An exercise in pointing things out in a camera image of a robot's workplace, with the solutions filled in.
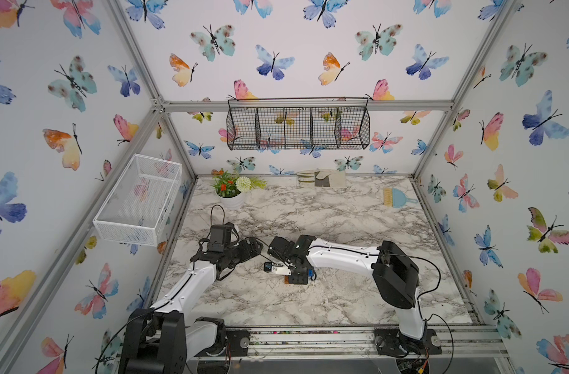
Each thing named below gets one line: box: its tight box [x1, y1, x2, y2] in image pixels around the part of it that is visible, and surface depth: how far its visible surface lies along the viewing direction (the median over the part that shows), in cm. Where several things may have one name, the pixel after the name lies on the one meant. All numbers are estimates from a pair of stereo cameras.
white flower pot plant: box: [211, 167, 268, 211], surface depth 100 cm
